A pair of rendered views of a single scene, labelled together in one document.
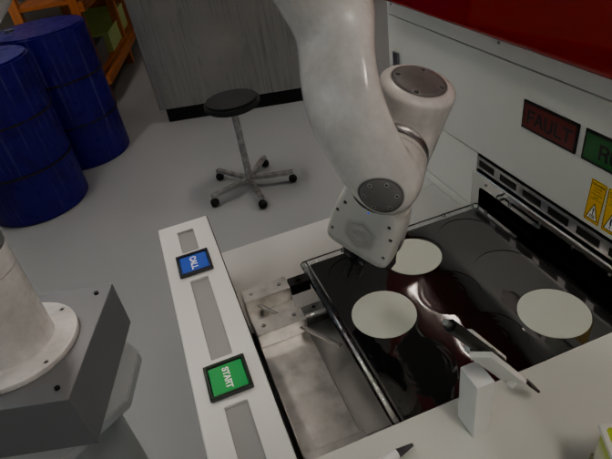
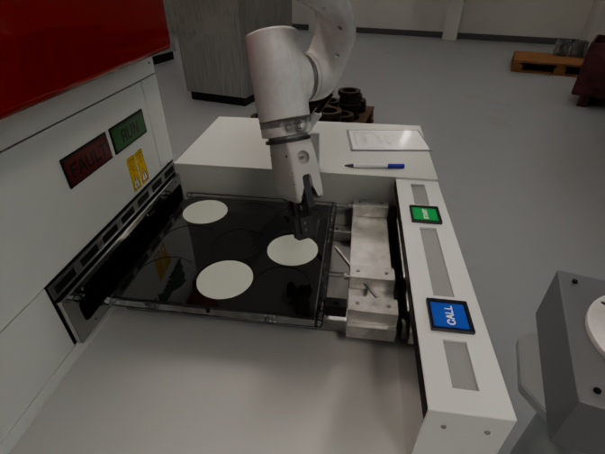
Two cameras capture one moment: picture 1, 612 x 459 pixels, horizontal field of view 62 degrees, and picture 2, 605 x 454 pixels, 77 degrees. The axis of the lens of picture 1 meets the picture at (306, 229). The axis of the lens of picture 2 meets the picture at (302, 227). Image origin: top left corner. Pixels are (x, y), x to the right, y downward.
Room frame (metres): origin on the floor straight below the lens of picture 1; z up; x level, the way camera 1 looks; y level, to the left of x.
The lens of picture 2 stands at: (1.10, 0.14, 1.36)
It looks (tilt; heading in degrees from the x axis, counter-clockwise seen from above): 35 degrees down; 202
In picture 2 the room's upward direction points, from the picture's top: straight up
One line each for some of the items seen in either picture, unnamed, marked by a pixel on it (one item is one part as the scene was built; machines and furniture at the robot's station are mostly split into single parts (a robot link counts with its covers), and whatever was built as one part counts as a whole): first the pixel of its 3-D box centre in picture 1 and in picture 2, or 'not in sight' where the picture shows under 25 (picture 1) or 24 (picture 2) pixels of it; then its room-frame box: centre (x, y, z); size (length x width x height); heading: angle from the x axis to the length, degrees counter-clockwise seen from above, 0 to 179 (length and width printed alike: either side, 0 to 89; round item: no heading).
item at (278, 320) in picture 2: (392, 234); (209, 312); (0.76, -0.16, 0.90); 0.37 x 0.01 x 0.01; 104
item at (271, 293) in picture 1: (266, 294); (372, 310); (0.65, 0.09, 0.89); 0.08 x 0.03 x 0.03; 104
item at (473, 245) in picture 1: (448, 292); (238, 244); (0.58, -0.21, 0.90); 0.34 x 0.34 x 0.01; 14
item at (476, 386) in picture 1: (490, 379); (308, 138); (0.32, -0.16, 1.03); 0.06 x 0.04 x 0.13; 104
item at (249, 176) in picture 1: (246, 145); not in sight; (2.57, 0.24, 0.27); 0.51 x 0.49 x 0.54; 177
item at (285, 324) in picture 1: (280, 326); (371, 277); (0.58, 0.07, 0.89); 0.08 x 0.03 x 0.03; 104
